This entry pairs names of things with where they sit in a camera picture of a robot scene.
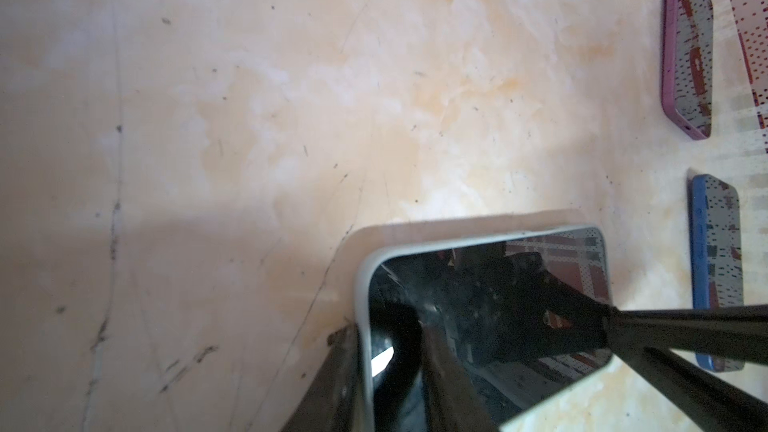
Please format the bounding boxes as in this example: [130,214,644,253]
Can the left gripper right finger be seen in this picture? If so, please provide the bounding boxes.
[602,304,768,432]

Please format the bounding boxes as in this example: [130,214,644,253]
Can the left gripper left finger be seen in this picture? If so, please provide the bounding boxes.
[282,323,365,432]

